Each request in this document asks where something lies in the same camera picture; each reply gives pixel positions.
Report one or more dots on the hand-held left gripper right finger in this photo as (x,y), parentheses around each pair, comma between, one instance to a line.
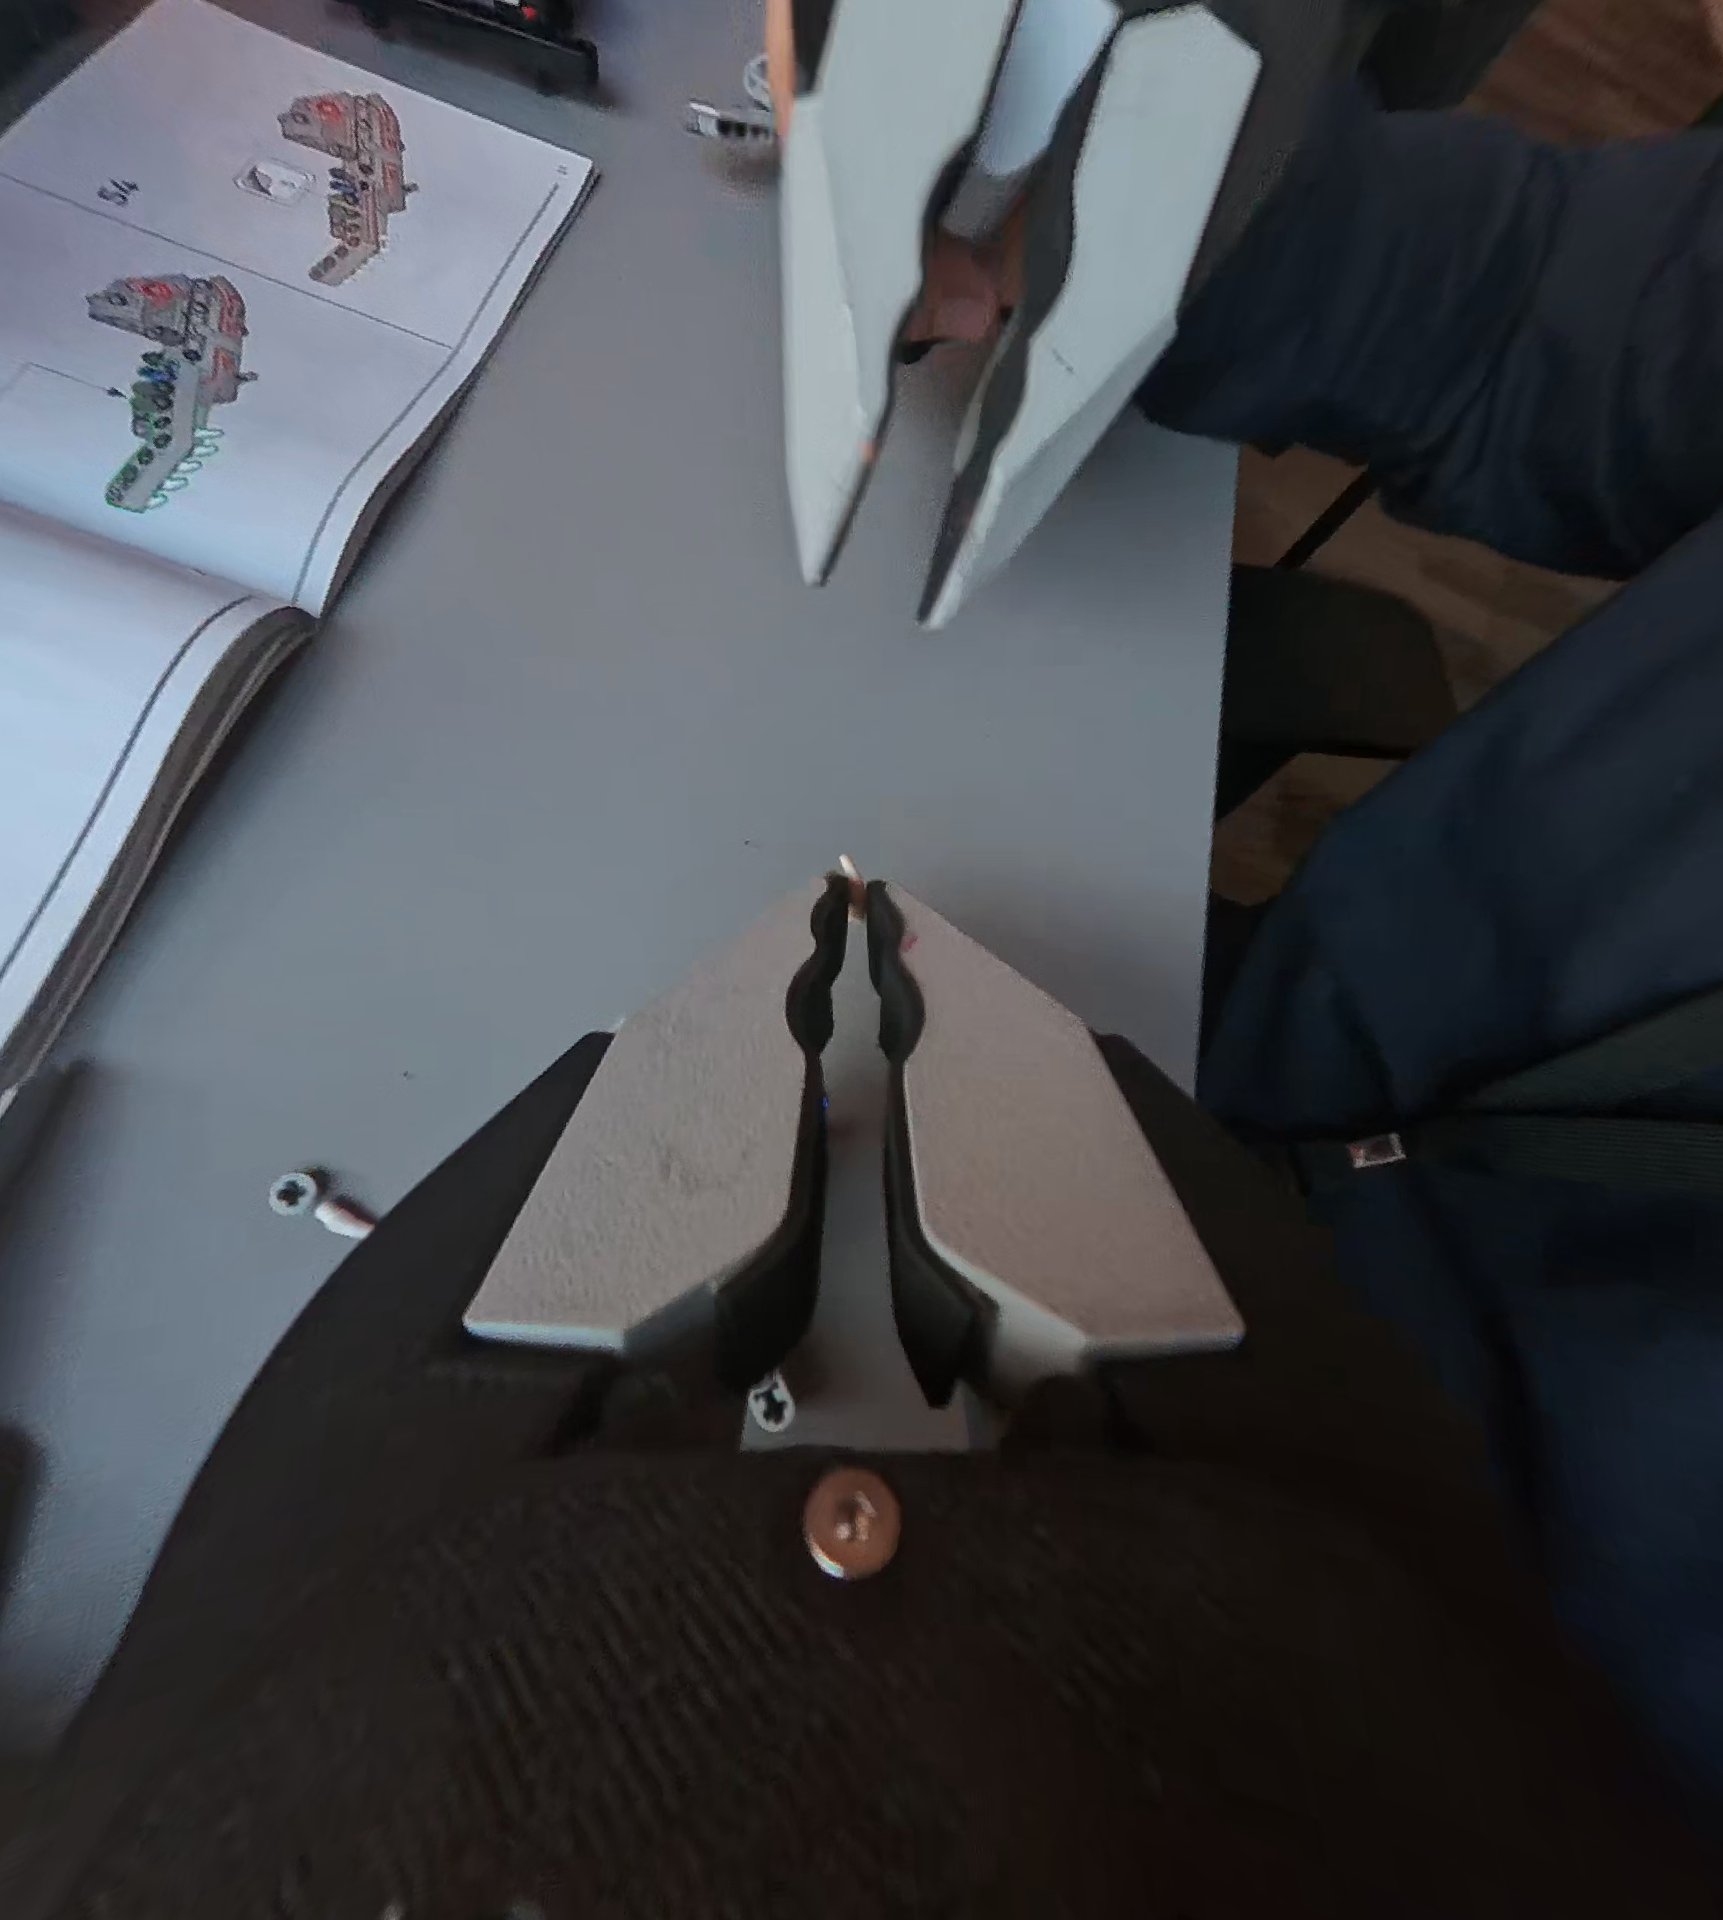
(1054,1184)

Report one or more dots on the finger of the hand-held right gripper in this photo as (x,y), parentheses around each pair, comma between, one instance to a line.
(845,224)
(1131,224)

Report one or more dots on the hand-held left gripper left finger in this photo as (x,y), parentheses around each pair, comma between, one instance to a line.
(649,1170)

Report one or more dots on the person's right forearm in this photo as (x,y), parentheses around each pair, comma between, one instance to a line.
(1475,300)

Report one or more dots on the small grey lego part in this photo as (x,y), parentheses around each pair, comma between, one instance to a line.
(734,125)

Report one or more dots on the grey round lego bushing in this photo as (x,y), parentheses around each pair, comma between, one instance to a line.
(275,1195)

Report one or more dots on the black lego assembly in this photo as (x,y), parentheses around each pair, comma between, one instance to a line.
(501,38)

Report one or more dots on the lego instruction booklet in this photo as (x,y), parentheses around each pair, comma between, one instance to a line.
(50,676)

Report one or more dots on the person's right hand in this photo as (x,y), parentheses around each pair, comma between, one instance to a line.
(969,300)

